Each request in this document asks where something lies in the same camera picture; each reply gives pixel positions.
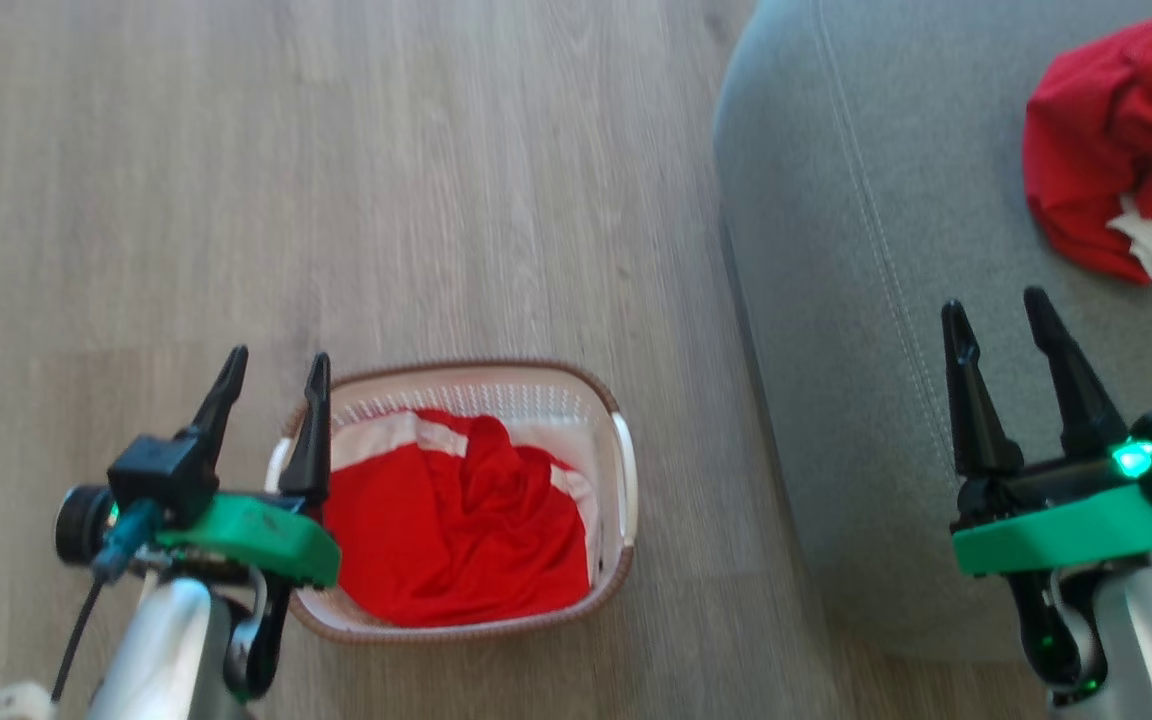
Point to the red garment with white band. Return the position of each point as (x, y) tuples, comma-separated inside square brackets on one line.
[(456, 540)]

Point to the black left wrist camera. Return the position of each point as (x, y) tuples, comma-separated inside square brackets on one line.
[(161, 475)]

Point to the red shirt with white sleeve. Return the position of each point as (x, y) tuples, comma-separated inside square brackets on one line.
[(1096, 140)]

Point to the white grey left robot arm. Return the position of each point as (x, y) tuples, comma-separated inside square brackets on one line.
[(166, 640)]

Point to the grey sofa seat with stitching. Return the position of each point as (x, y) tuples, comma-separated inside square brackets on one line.
[(836, 300)]

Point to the white rounded plastic part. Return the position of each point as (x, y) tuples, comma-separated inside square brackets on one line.
[(14, 702)]

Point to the beige plastic laundry basket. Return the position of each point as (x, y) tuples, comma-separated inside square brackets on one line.
[(496, 392)]

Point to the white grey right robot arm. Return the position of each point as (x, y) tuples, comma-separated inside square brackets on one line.
[(1146, 640)]

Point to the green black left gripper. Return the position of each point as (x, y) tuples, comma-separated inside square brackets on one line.
[(266, 535)]

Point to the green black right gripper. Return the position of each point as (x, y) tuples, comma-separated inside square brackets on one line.
[(1056, 530)]

